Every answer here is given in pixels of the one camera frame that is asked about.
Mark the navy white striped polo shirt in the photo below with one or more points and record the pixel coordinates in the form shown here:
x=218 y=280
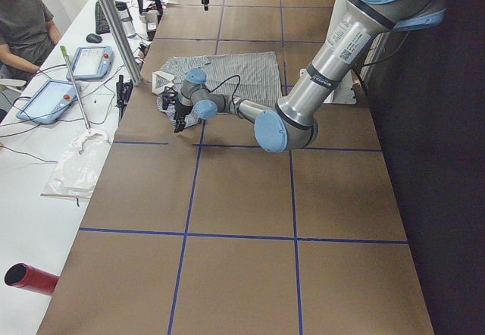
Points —
x=253 y=76

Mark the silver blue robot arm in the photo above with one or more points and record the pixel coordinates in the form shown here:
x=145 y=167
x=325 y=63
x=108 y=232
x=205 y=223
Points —
x=290 y=124

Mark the far blue teach pendant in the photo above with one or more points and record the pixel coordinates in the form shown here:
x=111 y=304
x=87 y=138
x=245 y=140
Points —
x=91 y=63

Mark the blue teach pendant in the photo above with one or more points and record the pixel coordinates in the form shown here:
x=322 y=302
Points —
x=48 y=103
x=91 y=63

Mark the black keyboard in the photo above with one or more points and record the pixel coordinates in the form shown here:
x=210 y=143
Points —
x=101 y=23

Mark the white plastic bag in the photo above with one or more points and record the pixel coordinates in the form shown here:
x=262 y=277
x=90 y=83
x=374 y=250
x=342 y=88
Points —
x=77 y=172

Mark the black computer mouse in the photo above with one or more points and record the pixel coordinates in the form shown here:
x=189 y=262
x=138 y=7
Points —
x=94 y=38

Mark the near blue teach pendant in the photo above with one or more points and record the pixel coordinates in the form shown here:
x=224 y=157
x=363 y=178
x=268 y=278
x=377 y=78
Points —
x=48 y=103

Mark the seated person grey shirt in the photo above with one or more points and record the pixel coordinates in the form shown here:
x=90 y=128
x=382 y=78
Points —
x=28 y=36

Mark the red cylinder bottle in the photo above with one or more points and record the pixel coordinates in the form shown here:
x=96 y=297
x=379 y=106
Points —
x=29 y=278

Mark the black camera clamp device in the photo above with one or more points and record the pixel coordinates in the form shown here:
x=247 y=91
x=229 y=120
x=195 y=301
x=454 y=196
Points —
x=123 y=94

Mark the aluminium frame post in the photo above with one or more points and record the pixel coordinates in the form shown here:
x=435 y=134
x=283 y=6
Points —
x=117 y=31

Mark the rod with green handle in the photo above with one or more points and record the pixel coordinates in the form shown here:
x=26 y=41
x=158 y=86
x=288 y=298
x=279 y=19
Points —
x=76 y=90

